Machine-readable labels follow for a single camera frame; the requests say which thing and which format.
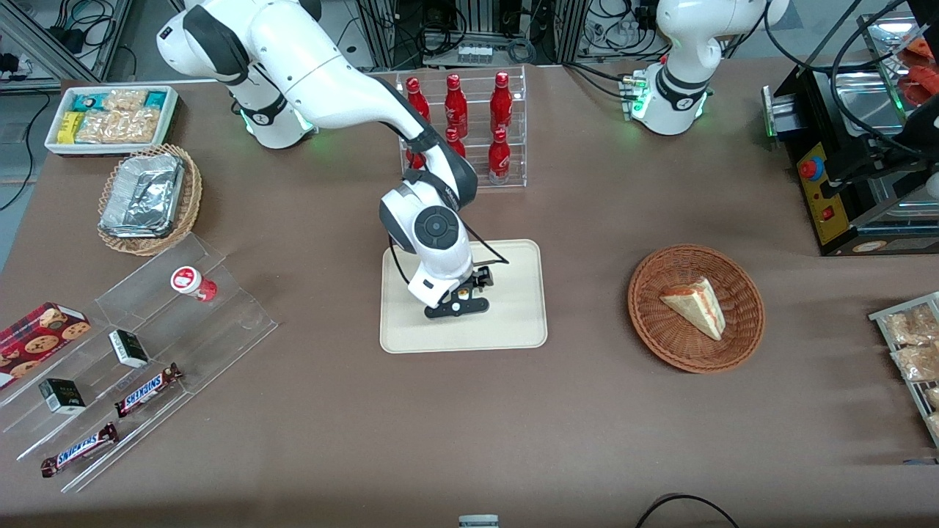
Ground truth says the cream plastic tray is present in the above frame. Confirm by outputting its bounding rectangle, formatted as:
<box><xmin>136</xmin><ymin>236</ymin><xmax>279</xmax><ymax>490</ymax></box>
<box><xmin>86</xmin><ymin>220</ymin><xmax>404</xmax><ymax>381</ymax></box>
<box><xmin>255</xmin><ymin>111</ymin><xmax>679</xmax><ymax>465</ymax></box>
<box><xmin>379</xmin><ymin>239</ymin><xmax>549</xmax><ymax>354</ymax></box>

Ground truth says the red gum bottle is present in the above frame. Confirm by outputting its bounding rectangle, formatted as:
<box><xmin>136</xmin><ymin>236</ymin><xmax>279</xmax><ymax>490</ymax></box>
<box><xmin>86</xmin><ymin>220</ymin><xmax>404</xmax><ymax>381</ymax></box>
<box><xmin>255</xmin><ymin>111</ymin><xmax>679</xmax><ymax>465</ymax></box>
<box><xmin>171</xmin><ymin>265</ymin><xmax>219</xmax><ymax>302</ymax></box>

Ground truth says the clear acrylic bottle rack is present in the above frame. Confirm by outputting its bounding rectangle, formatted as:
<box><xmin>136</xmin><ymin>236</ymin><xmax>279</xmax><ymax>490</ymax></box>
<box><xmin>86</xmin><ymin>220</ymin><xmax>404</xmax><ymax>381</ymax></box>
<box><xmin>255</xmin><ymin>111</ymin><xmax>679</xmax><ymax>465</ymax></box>
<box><xmin>395</xmin><ymin>66</ymin><xmax>527</xmax><ymax>193</ymax></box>

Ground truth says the round brown wicker basket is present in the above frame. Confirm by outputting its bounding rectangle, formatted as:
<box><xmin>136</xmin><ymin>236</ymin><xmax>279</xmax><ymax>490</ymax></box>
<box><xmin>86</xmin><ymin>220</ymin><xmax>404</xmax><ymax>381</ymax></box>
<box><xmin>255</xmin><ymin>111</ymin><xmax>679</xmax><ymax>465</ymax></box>
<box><xmin>628</xmin><ymin>244</ymin><xmax>766</xmax><ymax>374</ymax></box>

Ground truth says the triangular wrapped sandwich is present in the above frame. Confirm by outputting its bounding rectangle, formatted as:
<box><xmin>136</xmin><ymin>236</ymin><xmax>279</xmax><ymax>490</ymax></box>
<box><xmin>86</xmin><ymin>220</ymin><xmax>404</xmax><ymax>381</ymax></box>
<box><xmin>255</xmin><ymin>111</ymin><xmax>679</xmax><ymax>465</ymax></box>
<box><xmin>659</xmin><ymin>277</ymin><xmax>727</xmax><ymax>342</ymax></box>

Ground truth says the light oval wicker basket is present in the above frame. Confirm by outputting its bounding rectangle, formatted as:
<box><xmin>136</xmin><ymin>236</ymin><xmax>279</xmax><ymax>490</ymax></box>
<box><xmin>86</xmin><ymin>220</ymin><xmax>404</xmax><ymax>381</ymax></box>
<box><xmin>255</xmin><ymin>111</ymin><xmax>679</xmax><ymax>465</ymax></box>
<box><xmin>98</xmin><ymin>144</ymin><xmax>203</xmax><ymax>257</ymax></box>

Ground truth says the clear acrylic stepped shelf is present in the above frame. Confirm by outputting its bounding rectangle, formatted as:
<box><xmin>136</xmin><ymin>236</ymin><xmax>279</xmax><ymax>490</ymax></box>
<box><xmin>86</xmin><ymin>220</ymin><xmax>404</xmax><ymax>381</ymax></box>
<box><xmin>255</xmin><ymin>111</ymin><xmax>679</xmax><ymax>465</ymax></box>
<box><xmin>0</xmin><ymin>233</ymin><xmax>278</xmax><ymax>494</ymax></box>

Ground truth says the aluminium foil container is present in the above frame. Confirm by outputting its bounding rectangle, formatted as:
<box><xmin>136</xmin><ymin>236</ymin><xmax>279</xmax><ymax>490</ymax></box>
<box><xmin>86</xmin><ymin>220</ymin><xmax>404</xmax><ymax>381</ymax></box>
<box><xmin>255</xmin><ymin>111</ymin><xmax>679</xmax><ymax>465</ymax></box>
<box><xmin>101</xmin><ymin>154</ymin><xmax>185</xmax><ymax>240</ymax></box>

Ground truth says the white plastic snack bin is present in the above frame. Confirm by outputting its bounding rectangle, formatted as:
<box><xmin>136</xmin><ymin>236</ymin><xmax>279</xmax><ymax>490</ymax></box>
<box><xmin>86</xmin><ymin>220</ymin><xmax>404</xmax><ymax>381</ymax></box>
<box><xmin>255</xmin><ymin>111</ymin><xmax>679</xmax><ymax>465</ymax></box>
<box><xmin>45</xmin><ymin>84</ymin><xmax>180</xmax><ymax>156</ymax></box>

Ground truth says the Snickers chocolate bar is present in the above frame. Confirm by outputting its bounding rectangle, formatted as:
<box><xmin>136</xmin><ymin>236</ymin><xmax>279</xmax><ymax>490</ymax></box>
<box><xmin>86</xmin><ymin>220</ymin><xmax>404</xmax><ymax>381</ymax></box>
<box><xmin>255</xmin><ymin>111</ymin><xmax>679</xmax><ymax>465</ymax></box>
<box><xmin>114</xmin><ymin>364</ymin><xmax>183</xmax><ymax>418</ymax></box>
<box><xmin>41</xmin><ymin>423</ymin><xmax>119</xmax><ymax>478</ymax></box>

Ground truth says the black yellow food warmer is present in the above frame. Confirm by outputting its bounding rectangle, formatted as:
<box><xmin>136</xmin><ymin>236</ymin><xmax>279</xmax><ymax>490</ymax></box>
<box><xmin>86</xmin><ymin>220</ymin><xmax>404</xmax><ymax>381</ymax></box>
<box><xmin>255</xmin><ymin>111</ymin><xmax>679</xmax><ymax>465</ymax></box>
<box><xmin>763</xmin><ymin>15</ymin><xmax>939</xmax><ymax>257</ymax></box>

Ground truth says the small black box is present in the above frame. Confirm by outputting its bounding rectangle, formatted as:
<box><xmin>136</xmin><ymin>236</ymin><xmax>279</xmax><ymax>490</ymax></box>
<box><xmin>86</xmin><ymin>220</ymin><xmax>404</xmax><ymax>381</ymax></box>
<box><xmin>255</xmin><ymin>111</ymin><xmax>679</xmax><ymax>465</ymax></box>
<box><xmin>109</xmin><ymin>330</ymin><xmax>150</xmax><ymax>369</ymax></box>
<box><xmin>38</xmin><ymin>378</ymin><xmax>86</xmax><ymax>415</ymax></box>

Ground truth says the large clear cracker bag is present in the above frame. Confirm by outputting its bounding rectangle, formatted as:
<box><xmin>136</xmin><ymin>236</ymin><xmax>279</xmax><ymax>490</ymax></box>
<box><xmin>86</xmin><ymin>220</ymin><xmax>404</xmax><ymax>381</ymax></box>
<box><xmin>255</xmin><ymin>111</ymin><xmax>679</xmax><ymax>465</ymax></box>
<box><xmin>76</xmin><ymin>109</ymin><xmax>161</xmax><ymax>144</ymax></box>

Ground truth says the small clear cracker bag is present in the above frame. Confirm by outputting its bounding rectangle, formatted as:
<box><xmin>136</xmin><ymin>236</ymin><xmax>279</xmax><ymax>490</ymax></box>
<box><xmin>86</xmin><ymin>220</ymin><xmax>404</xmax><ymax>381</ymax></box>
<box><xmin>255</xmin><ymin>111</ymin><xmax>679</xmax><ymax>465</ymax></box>
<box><xmin>103</xmin><ymin>89</ymin><xmax>149</xmax><ymax>112</ymax></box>

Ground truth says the red cookie box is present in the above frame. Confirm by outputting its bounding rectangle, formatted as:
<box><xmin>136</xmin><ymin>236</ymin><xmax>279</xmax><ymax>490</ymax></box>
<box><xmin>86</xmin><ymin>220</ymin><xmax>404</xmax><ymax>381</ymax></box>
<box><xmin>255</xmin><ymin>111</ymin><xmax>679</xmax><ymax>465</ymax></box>
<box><xmin>0</xmin><ymin>302</ymin><xmax>91</xmax><ymax>389</ymax></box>

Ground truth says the red packaged food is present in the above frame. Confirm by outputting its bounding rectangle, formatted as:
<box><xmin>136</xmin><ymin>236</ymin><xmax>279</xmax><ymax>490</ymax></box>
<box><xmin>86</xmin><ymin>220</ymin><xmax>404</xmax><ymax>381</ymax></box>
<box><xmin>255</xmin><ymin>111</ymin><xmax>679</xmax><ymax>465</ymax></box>
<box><xmin>901</xmin><ymin>37</ymin><xmax>939</xmax><ymax>103</ymax></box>

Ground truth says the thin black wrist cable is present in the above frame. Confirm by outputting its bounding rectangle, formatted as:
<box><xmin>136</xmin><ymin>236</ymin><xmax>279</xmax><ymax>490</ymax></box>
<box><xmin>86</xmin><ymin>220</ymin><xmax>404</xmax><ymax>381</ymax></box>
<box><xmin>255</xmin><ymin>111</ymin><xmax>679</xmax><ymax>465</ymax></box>
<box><xmin>387</xmin><ymin>220</ymin><xmax>510</xmax><ymax>288</ymax></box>

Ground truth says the black cable loop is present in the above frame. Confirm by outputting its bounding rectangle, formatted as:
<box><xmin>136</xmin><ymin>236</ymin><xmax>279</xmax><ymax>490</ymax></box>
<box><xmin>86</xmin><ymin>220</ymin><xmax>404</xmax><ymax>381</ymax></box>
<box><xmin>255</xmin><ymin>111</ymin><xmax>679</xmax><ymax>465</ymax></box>
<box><xmin>635</xmin><ymin>494</ymin><xmax>742</xmax><ymax>528</ymax></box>

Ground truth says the grey wire snack rack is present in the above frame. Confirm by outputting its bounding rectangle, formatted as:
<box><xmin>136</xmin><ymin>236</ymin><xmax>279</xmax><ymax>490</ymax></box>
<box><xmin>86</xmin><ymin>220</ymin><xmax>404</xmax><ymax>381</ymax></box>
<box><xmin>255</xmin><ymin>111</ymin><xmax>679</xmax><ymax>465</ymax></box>
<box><xmin>869</xmin><ymin>292</ymin><xmax>939</xmax><ymax>448</ymax></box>

